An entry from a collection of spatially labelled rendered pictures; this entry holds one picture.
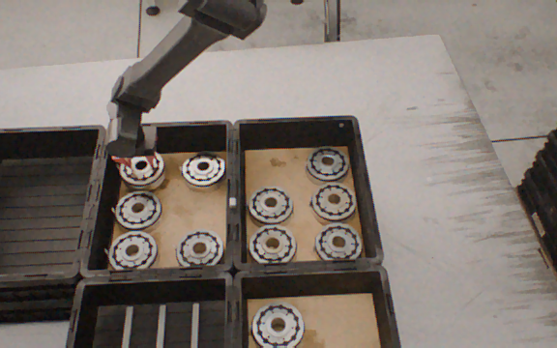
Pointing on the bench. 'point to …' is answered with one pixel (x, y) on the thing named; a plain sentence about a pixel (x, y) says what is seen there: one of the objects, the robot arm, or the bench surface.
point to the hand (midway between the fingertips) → (140, 163)
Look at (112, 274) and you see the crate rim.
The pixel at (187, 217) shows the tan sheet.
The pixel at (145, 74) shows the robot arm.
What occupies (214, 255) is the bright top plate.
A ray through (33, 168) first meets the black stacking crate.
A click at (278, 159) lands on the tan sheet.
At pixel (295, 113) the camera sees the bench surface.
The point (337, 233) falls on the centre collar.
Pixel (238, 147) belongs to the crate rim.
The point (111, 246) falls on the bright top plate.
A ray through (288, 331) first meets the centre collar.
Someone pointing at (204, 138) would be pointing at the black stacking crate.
